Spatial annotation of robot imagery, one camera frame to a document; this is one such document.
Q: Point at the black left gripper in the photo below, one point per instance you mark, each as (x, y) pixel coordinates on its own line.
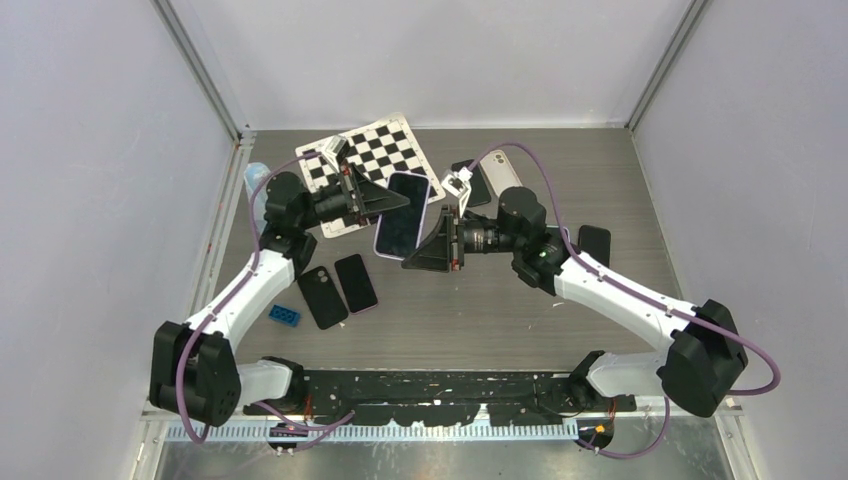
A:
(370, 197)

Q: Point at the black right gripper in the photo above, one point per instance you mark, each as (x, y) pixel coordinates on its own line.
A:
(434, 253)

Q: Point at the lilac cased phone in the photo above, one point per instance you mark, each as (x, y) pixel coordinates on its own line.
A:
(398, 231)

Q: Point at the black phone from case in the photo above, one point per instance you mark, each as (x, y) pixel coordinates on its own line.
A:
(480, 193)

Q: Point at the purple edged phone from case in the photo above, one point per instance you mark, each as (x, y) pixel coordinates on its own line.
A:
(356, 284)

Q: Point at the beige phone case with ring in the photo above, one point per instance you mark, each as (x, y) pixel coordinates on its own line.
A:
(499, 172)

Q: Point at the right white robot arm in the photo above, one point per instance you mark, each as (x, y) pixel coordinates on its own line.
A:
(693, 363)

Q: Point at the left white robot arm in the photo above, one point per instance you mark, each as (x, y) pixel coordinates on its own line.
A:
(194, 373)

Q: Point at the light blue cased phone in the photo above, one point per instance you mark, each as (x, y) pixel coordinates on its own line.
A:
(562, 232)

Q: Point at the black white chessboard mat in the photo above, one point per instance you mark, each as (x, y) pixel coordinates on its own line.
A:
(378, 149)

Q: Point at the blue toy brick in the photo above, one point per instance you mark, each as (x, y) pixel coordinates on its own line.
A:
(284, 315)

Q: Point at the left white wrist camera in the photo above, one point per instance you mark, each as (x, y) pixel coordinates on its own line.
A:
(333, 151)

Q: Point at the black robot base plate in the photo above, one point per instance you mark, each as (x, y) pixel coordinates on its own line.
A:
(441, 398)

